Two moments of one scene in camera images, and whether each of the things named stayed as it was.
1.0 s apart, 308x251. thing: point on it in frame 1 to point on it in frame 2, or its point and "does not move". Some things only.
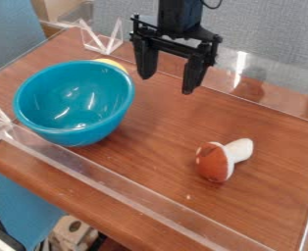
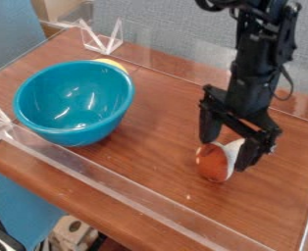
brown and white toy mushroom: (216, 158) does not move
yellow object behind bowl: (111, 62) does not move
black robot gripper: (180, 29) to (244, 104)
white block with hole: (71, 235) does not move
